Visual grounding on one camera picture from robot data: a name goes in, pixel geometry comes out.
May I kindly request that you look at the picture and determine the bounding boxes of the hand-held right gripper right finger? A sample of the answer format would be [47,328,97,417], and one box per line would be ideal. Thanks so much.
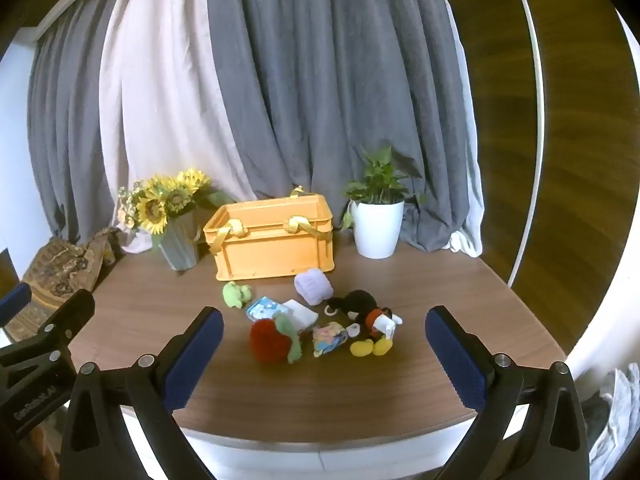
[425,305,591,480]

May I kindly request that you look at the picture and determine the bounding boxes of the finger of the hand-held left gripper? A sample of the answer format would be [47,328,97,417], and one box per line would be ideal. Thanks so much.
[0,288,96,368]
[0,282,32,331]

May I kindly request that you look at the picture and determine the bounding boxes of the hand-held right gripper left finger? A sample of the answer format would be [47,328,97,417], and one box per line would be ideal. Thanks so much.
[60,305,226,480]

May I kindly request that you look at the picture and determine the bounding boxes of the red apple plush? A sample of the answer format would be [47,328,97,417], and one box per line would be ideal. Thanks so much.
[249,312,304,365]

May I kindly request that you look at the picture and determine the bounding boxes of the orange plastic crate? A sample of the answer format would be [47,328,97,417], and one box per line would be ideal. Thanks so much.
[202,186,336,282]

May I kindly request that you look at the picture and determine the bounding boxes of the lavender knitted roll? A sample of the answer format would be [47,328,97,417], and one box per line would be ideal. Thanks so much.
[293,268,334,306]

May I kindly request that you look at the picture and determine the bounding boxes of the brown patterned cloth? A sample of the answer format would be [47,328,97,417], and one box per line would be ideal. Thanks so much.
[4,227,124,347]

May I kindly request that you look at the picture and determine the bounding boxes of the green frog plush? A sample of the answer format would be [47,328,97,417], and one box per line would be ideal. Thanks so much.
[222,281,254,309]

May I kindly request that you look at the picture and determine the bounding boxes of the blue tissue pack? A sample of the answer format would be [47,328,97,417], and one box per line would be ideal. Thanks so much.
[245,296,284,322]

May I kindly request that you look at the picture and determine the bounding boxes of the black mouse plush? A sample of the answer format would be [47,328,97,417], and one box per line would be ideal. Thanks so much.
[324,290,405,358]

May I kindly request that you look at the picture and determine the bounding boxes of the white folded cloth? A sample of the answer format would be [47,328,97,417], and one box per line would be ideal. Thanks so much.
[281,299,320,334]

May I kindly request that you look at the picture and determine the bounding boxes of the colourful printed pouch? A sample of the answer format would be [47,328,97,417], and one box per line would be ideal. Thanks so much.
[312,323,350,358]

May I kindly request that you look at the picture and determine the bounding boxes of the white plant pot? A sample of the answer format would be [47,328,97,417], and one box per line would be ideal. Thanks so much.
[348,199,405,260]

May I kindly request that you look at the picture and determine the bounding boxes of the sunflower bouquet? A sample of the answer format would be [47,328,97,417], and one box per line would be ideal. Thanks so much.
[116,167,236,237]

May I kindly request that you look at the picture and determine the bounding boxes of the white crumpled cloth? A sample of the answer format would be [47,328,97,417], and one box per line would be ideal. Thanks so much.
[584,364,640,480]

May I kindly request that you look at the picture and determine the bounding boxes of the green leafy plant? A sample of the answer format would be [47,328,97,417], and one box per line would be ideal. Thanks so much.
[341,145,429,231]

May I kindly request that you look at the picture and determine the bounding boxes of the white curtain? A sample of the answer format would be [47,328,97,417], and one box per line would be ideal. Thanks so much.
[444,0,484,257]
[99,0,258,253]

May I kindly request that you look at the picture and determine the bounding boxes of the white curved pole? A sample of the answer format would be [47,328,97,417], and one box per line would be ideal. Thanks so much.
[502,0,546,289]

